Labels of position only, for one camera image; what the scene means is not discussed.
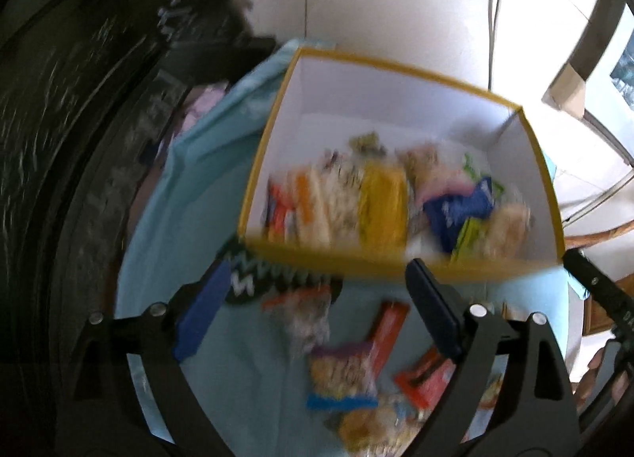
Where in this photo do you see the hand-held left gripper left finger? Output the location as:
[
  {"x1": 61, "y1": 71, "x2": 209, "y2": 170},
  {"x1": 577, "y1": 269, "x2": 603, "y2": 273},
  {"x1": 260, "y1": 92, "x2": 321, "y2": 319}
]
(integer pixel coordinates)
[{"x1": 64, "y1": 259, "x2": 235, "y2": 457}]

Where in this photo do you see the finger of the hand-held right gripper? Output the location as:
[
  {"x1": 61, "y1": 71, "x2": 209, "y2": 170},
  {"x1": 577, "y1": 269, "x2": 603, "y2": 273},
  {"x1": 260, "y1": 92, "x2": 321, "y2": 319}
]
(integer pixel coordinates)
[{"x1": 563, "y1": 248, "x2": 620, "y2": 325}]

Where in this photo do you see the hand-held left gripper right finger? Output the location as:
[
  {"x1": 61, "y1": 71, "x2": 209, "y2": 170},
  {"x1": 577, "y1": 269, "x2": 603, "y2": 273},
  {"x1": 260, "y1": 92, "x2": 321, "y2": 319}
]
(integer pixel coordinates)
[{"x1": 403, "y1": 258, "x2": 582, "y2": 457}]

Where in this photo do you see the orange-red bar packet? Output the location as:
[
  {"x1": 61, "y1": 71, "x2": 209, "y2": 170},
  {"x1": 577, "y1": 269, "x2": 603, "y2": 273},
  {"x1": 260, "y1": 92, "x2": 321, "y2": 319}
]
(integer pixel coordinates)
[{"x1": 364, "y1": 301, "x2": 411, "y2": 373}]

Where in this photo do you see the red-orange snack packet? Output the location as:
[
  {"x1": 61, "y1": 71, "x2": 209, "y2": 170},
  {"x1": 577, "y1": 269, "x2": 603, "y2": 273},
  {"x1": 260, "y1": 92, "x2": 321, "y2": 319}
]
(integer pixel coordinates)
[{"x1": 393, "y1": 348, "x2": 456, "y2": 411}]

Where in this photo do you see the narrow yellow-green cracker packet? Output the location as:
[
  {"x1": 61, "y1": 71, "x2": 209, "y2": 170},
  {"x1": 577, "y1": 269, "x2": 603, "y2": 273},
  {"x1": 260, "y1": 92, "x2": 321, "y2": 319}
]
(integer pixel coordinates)
[{"x1": 450, "y1": 216, "x2": 491, "y2": 260}]

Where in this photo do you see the yellow cardboard box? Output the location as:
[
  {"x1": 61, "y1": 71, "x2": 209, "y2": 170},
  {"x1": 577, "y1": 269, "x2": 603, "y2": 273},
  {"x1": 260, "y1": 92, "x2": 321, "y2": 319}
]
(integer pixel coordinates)
[{"x1": 237, "y1": 47, "x2": 565, "y2": 284}]

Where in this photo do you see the round bun packet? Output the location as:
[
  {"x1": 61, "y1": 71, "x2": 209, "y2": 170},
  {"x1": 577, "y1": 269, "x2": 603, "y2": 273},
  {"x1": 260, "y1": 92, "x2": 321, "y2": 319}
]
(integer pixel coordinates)
[{"x1": 488, "y1": 202, "x2": 534, "y2": 258}]

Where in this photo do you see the clear packet orange edge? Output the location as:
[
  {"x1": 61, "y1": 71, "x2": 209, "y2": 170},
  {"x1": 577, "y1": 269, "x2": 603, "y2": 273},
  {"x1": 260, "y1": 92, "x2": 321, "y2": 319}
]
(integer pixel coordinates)
[{"x1": 262, "y1": 286, "x2": 334, "y2": 359}]

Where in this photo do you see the blue snack packet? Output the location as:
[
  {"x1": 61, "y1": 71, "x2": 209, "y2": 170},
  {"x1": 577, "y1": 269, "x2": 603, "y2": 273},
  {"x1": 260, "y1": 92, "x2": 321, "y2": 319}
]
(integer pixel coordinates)
[{"x1": 423, "y1": 177, "x2": 497, "y2": 253}]

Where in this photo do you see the yellow-green window snack packet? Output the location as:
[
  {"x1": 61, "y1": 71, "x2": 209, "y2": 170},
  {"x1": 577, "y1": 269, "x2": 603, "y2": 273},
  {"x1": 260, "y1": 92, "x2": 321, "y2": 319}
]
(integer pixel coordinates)
[{"x1": 359, "y1": 162, "x2": 409, "y2": 246}]

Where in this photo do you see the purple-blue cracker packet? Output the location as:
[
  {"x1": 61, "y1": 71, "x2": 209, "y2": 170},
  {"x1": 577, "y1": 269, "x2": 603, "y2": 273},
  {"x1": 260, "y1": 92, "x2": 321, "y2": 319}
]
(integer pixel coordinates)
[
  {"x1": 306, "y1": 343, "x2": 380, "y2": 411},
  {"x1": 324, "y1": 395, "x2": 432, "y2": 455}
]

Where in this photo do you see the small red snack packet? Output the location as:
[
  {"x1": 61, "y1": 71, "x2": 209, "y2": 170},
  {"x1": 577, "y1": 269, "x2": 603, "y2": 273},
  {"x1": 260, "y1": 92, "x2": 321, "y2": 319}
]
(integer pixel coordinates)
[{"x1": 265, "y1": 180, "x2": 298, "y2": 240}]

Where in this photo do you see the pink round cracker packet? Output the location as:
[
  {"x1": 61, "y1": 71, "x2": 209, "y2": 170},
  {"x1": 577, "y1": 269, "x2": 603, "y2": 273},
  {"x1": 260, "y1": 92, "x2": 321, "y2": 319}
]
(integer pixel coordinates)
[{"x1": 396, "y1": 142, "x2": 471, "y2": 205}]

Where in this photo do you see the orange rice cracker packet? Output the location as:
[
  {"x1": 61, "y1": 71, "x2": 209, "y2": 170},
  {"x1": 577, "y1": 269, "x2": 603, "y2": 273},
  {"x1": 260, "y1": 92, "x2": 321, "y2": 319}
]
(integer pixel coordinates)
[{"x1": 292, "y1": 170, "x2": 330, "y2": 245}]

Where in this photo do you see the person's right hand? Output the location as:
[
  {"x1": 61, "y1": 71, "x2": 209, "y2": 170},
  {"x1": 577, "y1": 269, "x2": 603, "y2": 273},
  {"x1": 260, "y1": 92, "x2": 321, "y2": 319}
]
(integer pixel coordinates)
[{"x1": 576, "y1": 344, "x2": 634, "y2": 405}]

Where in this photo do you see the wooden chair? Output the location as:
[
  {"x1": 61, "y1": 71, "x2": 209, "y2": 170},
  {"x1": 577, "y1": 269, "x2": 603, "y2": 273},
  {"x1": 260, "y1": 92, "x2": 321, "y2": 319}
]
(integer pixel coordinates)
[{"x1": 565, "y1": 222, "x2": 634, "y2": 339}]

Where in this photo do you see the light blue printed tablecloth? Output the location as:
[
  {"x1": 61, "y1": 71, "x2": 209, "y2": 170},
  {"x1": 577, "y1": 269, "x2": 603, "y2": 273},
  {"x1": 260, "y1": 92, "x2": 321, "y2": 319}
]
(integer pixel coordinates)
[{"x1": 116, "y1": 38, "x2": 585, "y2": 457}]

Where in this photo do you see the cardboard corner protector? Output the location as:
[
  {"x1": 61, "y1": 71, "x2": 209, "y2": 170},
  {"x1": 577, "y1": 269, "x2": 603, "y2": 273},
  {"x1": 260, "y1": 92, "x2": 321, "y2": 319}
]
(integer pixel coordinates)
[{"x1": 541, "y1": 63, "x2": 590, "y2": 118}]

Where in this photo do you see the pink cloth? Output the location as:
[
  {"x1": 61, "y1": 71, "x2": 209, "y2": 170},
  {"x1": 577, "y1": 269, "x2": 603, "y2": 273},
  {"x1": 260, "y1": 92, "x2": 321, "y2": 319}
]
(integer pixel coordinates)
[{"x1": 173, "y1": 83, "x2": 231, "y2": 137}]

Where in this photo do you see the framed plant painting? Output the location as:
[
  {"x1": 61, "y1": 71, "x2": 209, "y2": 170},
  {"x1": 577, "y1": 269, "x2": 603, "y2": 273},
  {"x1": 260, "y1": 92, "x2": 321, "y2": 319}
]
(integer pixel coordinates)
[{"x1": 565, "y1": 0, "x2": 634, "y2": 170}]

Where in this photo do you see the dark carved wooden cabinet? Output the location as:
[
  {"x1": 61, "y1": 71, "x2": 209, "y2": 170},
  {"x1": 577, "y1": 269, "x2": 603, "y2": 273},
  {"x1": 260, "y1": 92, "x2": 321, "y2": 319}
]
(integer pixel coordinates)
[{"x1": 0, "y1": 0, "x2": 278, "y2": 457}]

